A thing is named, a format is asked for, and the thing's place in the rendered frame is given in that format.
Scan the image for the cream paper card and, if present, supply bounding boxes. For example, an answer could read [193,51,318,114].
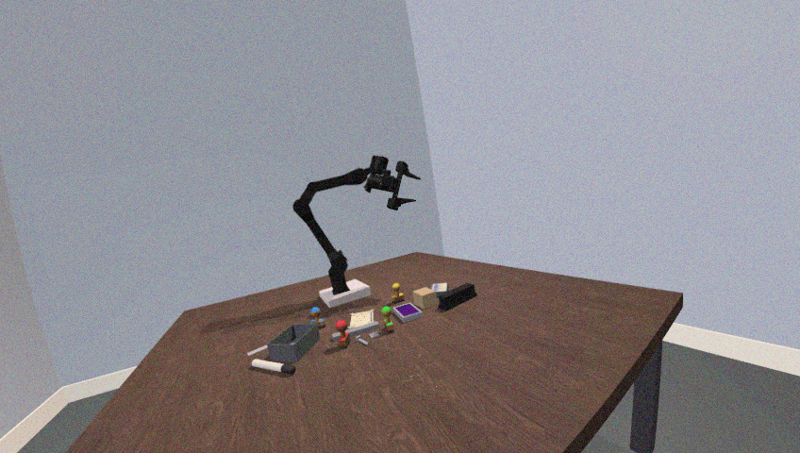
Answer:
[348,310,374,328]

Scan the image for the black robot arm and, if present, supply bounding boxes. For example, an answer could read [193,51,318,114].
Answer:
[293,156,394,295]

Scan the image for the red rubber stamp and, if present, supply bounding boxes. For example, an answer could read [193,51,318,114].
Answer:
[336,321,351,349]

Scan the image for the white cylinder with black end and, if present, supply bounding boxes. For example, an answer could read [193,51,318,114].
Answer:
[252,359,296,375]

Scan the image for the tan box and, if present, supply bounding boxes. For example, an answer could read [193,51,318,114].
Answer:
[413,287,437,310]

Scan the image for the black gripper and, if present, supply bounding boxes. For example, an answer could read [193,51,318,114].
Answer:
[378,161,421,210]

